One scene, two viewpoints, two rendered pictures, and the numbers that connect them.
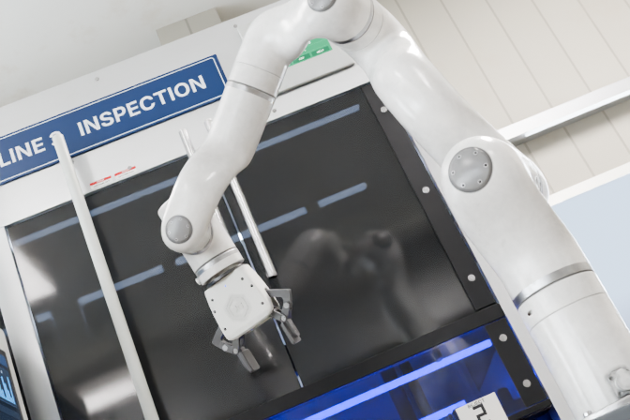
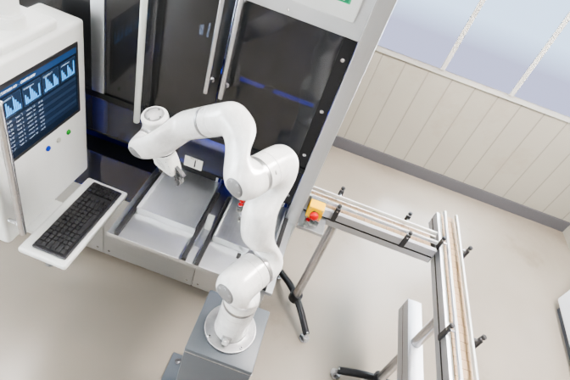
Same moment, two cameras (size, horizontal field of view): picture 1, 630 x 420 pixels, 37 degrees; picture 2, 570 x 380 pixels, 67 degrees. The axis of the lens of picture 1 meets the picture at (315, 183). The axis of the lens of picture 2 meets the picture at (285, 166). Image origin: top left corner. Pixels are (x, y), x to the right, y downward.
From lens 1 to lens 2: 1.71 m
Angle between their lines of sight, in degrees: 64
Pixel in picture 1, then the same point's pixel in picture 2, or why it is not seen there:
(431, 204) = (317, 119)
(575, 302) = (231, 322)
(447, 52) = not seen: outside the picture
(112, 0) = not seen: outside the picture
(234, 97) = (192, 129)
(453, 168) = (220, 287)
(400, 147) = (331, 85)
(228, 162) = (172, 147)
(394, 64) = (250, 220)
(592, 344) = (226, 330)
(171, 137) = not seen: outside the picture
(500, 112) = not seen: outside the picture
